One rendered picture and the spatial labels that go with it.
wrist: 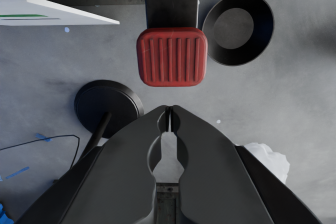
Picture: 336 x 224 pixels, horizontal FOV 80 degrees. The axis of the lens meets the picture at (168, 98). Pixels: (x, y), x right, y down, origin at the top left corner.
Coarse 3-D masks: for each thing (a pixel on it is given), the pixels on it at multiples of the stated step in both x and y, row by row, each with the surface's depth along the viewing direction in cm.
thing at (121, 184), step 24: (144, 120) 10; (168, 120) 12; (120, 144) 9; (144, 144) 9; (96, 168) 8; (120, 168) 8; (144, 168) 8; (96, 192) 7; (120, 192) 7; (144, 192) 7; (72, 216) 6; (96, 216) 6; (120, 216) 6; (144, 216) 6
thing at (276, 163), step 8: (248, 144) 115; (256, 144) 111; (264, 144) 115; (256, 152) 109; (264, 152) 109; (272, 152) 114; (264, 160) 110; (272, 160) 111; (280, 160) 114; (272, 168) 110; (280, 168) 113; (288, 168) 117; (280, 176) 114
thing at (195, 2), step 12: (156, 0) 22; (168, 0) 22; (180, 0) 22; (192, 0) 22; (156, 12) 23; (168, 12) 23; (180, 12) 23; (192, 12) 23; (156, 24) 24; (168, 24) 24; (180, 24) 24; (192, 24) 24
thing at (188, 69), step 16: (144, 32) 19; (160, 32) 19; (176, 32) 19; (192, 32) 19; (144, 48) 20; (160, 48) 19; (176, 48) 19; (192, 48) 19; (144, 64) 20; (160, 64) 20; (176, 64) 20; (192, 64) 20; (144, 80) 21; (160, 80) 21; (176, 80) 21; (192, 80) 21
